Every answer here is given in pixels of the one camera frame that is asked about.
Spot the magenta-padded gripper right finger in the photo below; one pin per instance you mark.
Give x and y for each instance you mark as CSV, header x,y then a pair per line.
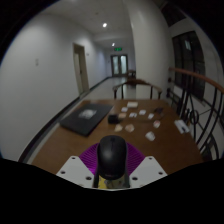
x,y
150,170

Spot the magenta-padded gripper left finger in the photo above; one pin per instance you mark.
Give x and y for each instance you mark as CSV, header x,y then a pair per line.
x,y
71,170

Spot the black computer mouse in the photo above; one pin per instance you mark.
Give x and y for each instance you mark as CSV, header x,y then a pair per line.
x,y
112,156

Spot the white and red small packet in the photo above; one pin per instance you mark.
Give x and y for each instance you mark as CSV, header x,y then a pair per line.
x,y
156,124

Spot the small tan packet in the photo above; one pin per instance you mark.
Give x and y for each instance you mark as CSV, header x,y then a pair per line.
x,y
118,128
122,115
129,128

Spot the black closed laptop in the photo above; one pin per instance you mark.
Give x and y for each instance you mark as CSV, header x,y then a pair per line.
x,y
86,118

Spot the small black charger block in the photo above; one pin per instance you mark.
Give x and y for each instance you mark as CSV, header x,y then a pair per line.
x,y
113,119

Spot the flat white box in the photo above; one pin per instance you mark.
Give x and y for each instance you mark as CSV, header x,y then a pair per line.
x,y
132,104

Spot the wooden armchair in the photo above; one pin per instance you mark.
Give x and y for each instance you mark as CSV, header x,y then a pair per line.
x,y
136,82

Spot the white side door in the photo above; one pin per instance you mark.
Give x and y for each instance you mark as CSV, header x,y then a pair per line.
x,y
80,68

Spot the black railing with wooden handrail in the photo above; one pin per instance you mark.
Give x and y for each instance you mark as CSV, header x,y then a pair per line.
x,y
193,74

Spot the glass double door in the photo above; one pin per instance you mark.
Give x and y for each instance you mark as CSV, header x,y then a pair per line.
x,y
119,64

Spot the dark window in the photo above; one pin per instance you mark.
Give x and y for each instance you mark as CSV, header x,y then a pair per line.
x,y
188,63

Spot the green exit sign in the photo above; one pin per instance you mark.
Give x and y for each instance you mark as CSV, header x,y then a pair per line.
x,y
118,49

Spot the white wall switch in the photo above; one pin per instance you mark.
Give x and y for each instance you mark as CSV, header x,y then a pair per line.
x,y
37,61

